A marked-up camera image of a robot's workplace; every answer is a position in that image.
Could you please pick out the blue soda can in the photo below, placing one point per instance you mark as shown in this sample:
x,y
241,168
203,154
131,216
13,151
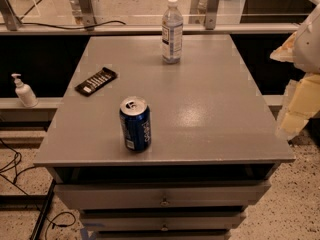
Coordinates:
x,y
135,122

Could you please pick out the metal bracket post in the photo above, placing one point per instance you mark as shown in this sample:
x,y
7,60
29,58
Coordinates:
x,y
204,12
83,12

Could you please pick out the right metal bracket post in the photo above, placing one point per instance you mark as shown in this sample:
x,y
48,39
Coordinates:
x,y
204,12

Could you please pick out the far left metal bracket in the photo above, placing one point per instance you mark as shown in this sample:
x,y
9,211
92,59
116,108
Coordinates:
x,y
11,21

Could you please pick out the grey drawer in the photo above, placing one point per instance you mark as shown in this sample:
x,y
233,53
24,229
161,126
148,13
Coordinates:
x,y
99,197
162,221

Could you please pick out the white pump dispenser bottle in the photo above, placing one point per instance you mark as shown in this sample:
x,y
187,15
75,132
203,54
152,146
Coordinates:
x,y
24,92

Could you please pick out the upper grey drawer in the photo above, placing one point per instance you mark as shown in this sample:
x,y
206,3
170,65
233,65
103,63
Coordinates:
x,y
99,197

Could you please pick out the grey drawer cabinet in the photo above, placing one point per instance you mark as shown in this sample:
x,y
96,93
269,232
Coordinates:
x,y
209,126

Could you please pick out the black snack bar packet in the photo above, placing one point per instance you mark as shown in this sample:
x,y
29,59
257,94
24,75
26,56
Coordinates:
x,y
96,82

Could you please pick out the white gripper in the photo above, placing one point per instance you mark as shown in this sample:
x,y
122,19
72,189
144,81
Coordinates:
x,y
309,47

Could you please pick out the lower grey drawer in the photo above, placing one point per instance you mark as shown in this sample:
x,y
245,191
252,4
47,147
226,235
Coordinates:
x,y
162,221

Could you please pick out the clear plastic water bottle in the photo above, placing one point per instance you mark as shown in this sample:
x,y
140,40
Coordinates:
x,y
172,31

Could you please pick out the left metal bracket post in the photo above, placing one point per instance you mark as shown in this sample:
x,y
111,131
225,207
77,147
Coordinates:
x,y
83,12

